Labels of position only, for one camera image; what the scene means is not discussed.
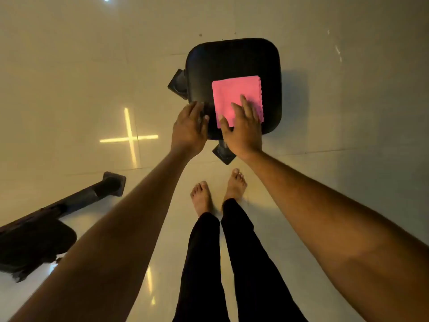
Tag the person's left hand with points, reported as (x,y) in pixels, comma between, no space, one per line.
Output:
(189,134)

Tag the person's right hand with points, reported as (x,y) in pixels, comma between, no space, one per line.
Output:
(244,134)

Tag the pink cloth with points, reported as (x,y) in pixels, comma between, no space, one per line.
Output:
(231,90)

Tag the person's right forearm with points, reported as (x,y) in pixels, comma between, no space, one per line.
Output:
(335,231)

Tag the person's left forearm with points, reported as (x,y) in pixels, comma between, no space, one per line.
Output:
(117,238)

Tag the person's right foot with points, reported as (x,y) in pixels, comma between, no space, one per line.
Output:
(234,186)

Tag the black padded stool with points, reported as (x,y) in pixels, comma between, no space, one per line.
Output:
(231,56)

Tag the black trousers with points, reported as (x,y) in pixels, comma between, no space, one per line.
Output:
(201,264)

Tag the black gym bench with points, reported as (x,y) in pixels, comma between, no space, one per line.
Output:
(33,238)

